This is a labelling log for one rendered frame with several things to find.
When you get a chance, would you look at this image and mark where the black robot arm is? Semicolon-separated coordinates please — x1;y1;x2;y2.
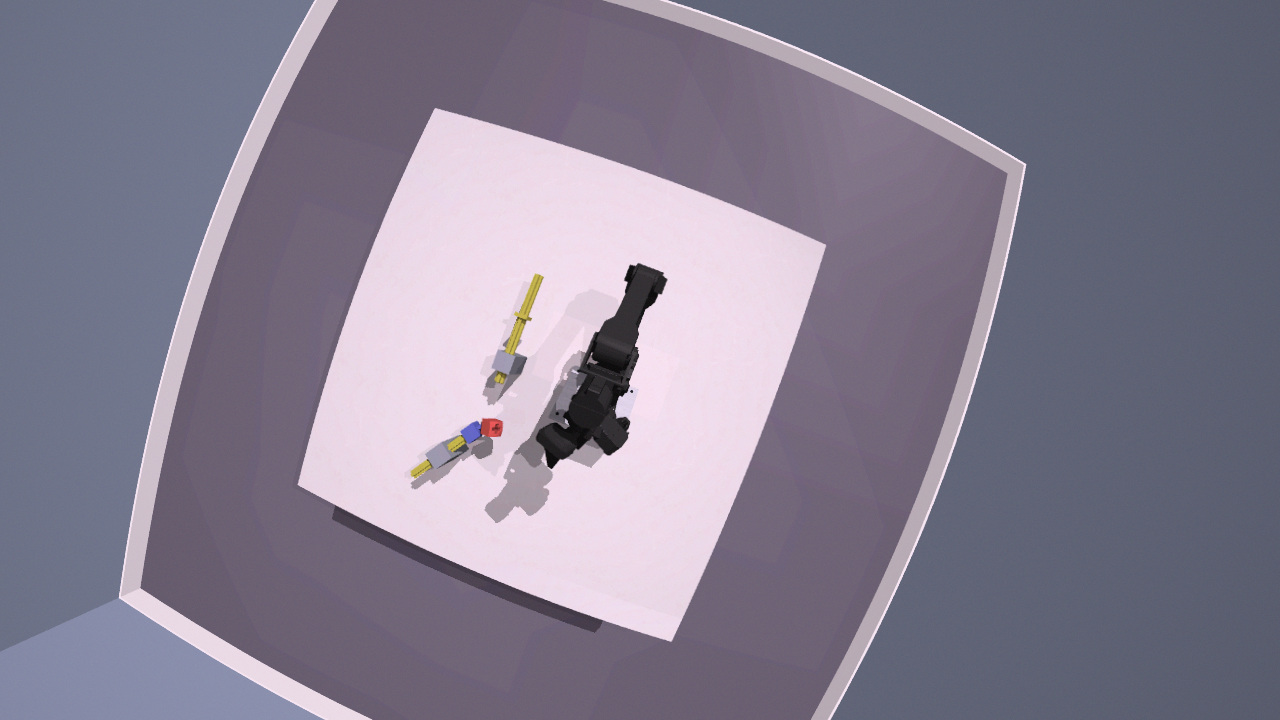
570;263;668;456

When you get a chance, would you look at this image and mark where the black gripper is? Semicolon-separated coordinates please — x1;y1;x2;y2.
536;410;589;469

